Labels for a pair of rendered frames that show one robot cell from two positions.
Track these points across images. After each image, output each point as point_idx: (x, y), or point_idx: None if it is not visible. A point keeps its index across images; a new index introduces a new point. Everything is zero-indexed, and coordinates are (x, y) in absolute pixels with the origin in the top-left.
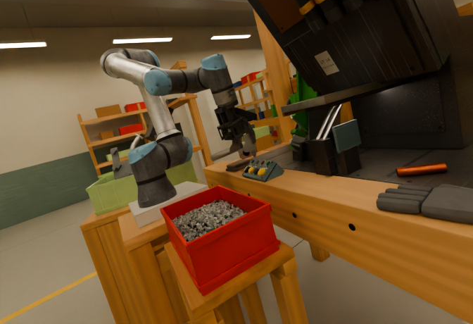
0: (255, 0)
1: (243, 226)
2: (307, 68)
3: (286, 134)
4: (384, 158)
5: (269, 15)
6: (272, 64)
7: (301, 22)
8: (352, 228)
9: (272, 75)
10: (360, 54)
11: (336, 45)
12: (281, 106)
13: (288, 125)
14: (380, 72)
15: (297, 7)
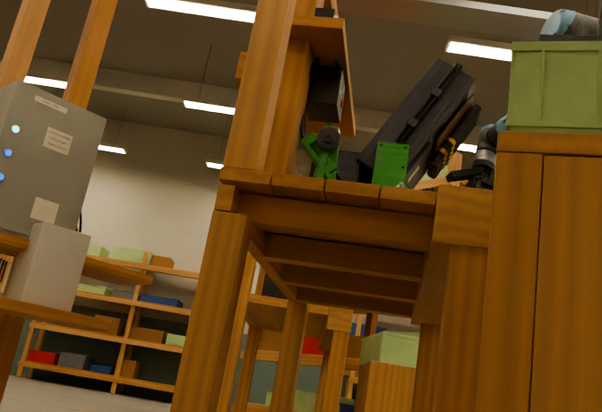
0: (453, 110)
1: None
2: (416, 165)
3: (261, 157)
4: None
5: (447, 127)
6: (292, 15)
7: (432, 145)
8: None
9: (287, 28)
10: (410, 184)
11: (418, 171)
12: (275, 96)
13: (268, 142)
14: None
15: (441, 142)
